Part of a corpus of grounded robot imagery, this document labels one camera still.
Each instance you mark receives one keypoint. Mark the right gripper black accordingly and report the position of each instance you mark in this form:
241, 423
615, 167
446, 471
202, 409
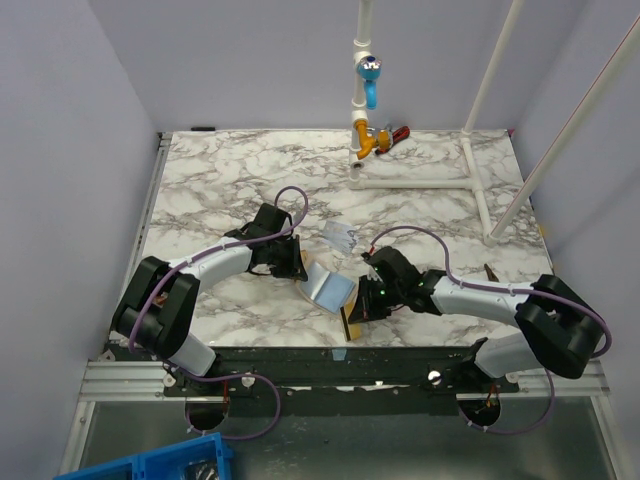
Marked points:
370, 302

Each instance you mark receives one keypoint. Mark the silver VIP card top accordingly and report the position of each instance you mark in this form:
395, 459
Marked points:
340, 237

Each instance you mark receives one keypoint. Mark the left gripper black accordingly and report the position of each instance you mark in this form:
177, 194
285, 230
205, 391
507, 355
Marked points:
294, 269

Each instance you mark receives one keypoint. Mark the blue plastic bin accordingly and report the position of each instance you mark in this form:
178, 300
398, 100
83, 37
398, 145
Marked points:
204, 457

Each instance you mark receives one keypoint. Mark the white PVC pipe frame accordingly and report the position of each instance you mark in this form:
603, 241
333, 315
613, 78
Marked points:
439, 76

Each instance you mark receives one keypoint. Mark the blue pipe valve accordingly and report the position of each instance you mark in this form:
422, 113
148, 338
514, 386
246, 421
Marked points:
369, 70

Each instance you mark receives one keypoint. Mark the orange pipe valve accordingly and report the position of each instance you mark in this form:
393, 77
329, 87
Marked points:
381, 139

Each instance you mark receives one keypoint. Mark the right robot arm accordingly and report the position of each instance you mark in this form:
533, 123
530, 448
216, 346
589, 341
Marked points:
555, 329

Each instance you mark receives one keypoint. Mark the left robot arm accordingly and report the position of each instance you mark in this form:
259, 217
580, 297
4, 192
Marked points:
156, 309

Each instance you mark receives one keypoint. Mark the gold card with magnetic stripe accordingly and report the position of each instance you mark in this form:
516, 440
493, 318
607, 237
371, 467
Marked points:
351, 331

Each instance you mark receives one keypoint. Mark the red black pliers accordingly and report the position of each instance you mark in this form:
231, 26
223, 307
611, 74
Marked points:
396, 136

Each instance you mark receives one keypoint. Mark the yellow handled pliers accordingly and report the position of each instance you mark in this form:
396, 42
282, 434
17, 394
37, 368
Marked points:
491, 275

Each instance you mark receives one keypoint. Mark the beige leather card holder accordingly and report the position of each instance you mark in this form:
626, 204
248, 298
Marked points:
326, 289

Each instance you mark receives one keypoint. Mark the aluminium rail frame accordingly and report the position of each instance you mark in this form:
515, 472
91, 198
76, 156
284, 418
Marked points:
296, 399

